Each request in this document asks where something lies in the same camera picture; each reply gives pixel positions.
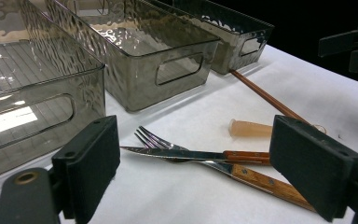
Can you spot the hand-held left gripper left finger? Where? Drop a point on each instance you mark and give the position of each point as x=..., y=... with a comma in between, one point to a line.
x=87, y=168

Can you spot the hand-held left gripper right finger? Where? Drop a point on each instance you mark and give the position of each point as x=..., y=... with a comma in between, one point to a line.
x=313, y=165

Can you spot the brown wooden chopstick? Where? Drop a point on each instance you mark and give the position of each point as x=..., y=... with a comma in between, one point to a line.
x=262, y=93
x=264, y=98

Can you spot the smoked clear plastic bin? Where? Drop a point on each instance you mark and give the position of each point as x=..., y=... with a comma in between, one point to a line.
x=245, y=46
x=43, y=77
x=143, y=81

